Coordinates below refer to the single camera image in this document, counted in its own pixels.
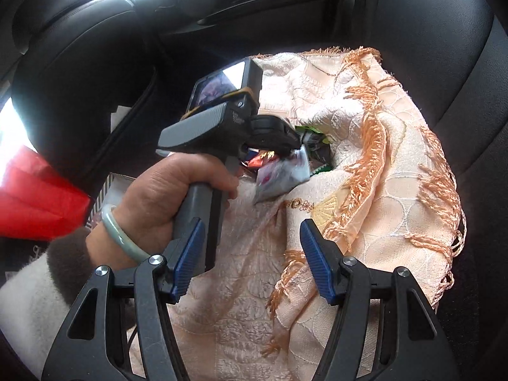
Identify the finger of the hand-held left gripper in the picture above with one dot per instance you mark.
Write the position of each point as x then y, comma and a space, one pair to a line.
274, 133

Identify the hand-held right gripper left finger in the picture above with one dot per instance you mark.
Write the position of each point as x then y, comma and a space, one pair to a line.
186, 264

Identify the peach fringed blanket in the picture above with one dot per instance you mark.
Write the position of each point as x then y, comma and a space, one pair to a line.
377, 206

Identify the red fabric bag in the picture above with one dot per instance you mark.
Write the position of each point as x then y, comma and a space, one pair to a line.
35, 198

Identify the black front seat back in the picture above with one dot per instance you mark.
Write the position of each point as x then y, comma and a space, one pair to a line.
71, 87

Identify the white paper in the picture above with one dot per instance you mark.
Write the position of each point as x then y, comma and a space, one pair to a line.
119, 117

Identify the green clear nut packet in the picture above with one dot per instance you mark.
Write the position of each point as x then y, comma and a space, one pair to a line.
322, 168

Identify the black car door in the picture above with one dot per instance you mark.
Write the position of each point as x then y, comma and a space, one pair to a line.
258, 16

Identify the person's left hand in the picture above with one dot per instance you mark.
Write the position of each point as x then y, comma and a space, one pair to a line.
158, 190

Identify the black leather rear seat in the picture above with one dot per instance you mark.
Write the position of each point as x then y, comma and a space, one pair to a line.
456, 47

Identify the person's left forearm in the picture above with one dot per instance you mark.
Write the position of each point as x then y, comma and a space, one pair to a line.
31, 305

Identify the green striped black packet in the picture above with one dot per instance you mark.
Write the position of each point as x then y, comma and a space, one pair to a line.
317, 143

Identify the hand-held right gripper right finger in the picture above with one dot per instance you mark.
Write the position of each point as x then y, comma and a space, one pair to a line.
317, 264

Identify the white pink snack packet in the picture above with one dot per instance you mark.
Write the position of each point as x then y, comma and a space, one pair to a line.
281, 178

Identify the striped cardboard box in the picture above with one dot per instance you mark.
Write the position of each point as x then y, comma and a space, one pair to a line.
109, 190

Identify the dark red snack packet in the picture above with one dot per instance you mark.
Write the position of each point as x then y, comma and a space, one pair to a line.
258, 160

